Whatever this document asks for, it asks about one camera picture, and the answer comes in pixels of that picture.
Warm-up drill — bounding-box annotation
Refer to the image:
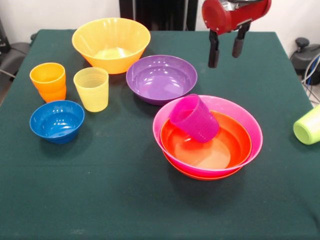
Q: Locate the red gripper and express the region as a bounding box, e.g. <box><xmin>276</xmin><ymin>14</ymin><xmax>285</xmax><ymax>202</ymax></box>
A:
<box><xmin>201</xmin><ymin>0</ymin><xmax>273</xmax><ymax>69</ymax></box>

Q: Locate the purple plastic cup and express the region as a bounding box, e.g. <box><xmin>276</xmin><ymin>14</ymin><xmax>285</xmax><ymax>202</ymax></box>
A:
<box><xmin>169</xmin><ymin>93</ymin><xmax>221</xmax><ymax>144</ymax></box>

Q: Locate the large pink plastic bowl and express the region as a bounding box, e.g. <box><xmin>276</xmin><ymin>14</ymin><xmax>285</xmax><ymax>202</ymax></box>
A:
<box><xmin>152</xmin><ymin>94</ymin><xmax>264</xmax><ymax>179</ymax></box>

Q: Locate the red plastic bowl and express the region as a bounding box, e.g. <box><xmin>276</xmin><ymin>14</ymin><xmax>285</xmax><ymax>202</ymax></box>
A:
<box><xmin>159</xmin><ymin>110</ymin><xmax>253</xmax><ymax>170</ymax></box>
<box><xmin>162</xmin><ymin>151</ymin><xmax>244</xmax><ymax>181</ymax></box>

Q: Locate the purple plastic bowl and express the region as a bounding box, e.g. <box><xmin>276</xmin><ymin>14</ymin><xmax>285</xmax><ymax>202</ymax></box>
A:
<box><xmin>125</xmin><ymin>54</ymin><xmax>198</xmax><ymax>106</ymax></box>

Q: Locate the lime green plastic cup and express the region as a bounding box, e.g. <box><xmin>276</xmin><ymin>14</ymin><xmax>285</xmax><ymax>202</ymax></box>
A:
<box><xmin>293</xmin><ymin>104</ymin><xmax>320</xmax><ymax>146</ymax></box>

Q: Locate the large orange plastic bowl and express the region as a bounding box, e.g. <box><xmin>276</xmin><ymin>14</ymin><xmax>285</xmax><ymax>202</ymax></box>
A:
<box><xmin>71</xmin><ymin>17</ymin><xmax>152</xmax><ymax>75</ymax></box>

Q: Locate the yellow plastic cup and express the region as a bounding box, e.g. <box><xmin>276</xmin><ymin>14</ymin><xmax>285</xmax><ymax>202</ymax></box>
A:
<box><xmin>73</xmin><ymin>66</ymin><xmax>110</xmax><ymax>113</ymax></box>

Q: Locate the orange plastic cup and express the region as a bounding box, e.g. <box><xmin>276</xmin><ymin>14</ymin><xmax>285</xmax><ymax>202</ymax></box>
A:
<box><xmin>29</xmin><ymin>62</ymin><xmax>67</xmax><ymax>94</ymax></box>
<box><xmin>37</xmin><ymin>84</ymin><xmax>67</xmax><ymax>104</ymax></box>

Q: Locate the small blue plastic bowl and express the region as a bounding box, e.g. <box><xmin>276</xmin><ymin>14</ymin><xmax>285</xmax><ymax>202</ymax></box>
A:
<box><xmin>29</xmin><ymin>99</ymin><xmax>86</xmax><ymax>145</ymax></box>

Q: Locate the dark green table cloth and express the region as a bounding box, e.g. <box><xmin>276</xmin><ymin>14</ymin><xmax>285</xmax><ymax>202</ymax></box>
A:
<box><xmin>0</xmin><ymin>29</ymin><xmax>320</xmax><ymax>240</ymax></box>

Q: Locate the black device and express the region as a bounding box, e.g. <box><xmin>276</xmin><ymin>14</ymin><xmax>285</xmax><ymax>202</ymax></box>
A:
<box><xmin>0</xmin><ymin>18</ymin><xmax>11</xmax><ymax>54</ymax></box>

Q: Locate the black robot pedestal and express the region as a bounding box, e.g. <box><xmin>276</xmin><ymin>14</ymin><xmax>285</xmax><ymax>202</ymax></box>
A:
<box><xmin>119</xmin><ymin>0</ymin><xmax>199</xmax><ymax>32</ymax></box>

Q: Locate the tangle of cables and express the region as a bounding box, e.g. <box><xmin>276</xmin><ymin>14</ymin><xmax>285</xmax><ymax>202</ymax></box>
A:
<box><xmin>301</xmin><ymin>53</ymin><xmax>320</xmax><ymax>103</ymax></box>

